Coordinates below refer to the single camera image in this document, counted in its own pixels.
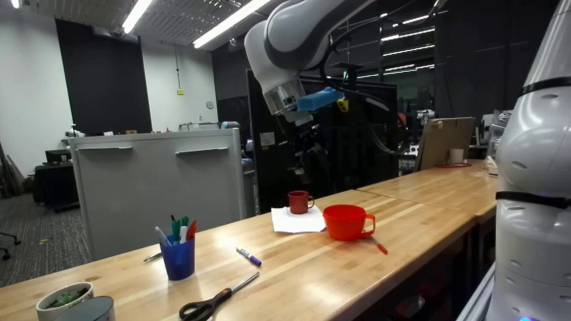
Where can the white bowl with green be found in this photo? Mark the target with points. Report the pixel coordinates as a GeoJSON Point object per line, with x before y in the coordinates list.
{"type": "Point", "coordinates": [61, 300]}

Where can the black handled scissors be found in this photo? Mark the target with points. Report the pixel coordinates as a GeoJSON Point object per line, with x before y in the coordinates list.
{"type": "Point", "coordinates": [202, 311]}

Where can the white paper sheet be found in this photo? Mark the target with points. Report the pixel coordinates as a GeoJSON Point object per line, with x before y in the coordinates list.
{"type": "Point", "coordinates": [284, 222]}

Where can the cardboard box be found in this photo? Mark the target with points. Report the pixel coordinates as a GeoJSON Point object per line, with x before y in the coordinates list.
{"type": "Point", "coordinates": [445, 142]}

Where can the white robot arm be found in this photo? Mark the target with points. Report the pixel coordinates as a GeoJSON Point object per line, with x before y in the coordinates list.
{"type": "Point", "coordinates": [532, 273]}

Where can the large red cup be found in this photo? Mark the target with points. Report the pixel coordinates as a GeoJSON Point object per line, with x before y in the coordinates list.
{"type": "Point", "coordinates": [348, 222]}

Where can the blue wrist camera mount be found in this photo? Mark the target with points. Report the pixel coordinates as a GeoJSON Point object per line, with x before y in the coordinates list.
{"type": "Point", "coordinates": [320, 99]}

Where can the large black monitor panel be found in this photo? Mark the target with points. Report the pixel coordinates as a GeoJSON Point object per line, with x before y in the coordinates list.
{"type": "Point", "coordinates": [341, 149]}

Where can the grey tape roll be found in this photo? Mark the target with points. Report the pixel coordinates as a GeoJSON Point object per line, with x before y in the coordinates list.
{"type": "Point", "coordinates": [95, 309]}

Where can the purple white marker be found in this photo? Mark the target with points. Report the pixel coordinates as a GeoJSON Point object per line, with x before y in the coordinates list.
{"type": "Point", "coordinates": [252, 259]}

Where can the red pen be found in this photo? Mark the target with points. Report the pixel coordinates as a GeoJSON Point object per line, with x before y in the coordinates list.
{"type": "Point", "coordinates": [379, 245]}

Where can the grey metal cabinet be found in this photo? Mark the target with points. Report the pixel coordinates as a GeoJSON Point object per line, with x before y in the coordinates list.
{"type": "Point", "coordinates": [132, 184]}

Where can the small dark red mug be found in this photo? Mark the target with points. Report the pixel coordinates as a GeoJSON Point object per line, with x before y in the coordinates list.
{"type": "Point", "coordinates": [300, 202]}

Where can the blue pen holder cup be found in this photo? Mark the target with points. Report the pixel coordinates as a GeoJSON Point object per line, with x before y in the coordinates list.
{"type": "Point", "coordinates": [179, 259]}

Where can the pen behind holder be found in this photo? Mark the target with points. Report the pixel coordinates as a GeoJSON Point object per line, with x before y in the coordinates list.
{"type": "Point", "coordinates": [152, 257]}

